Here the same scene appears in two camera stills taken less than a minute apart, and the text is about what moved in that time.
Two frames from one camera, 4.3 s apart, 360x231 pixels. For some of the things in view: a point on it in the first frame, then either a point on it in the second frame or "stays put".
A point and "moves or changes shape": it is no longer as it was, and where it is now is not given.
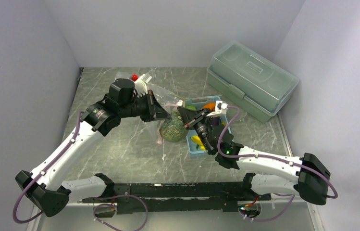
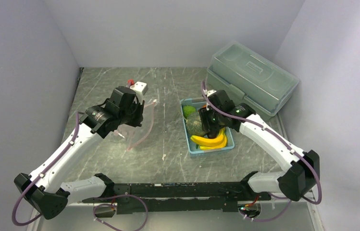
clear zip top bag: [173, 128] -> [131, 135]
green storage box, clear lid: [261, 85] stays put
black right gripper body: [204, 127] -> [211, 120]
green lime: [191, 107] stays put
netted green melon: [173, 130] moves or changes shape
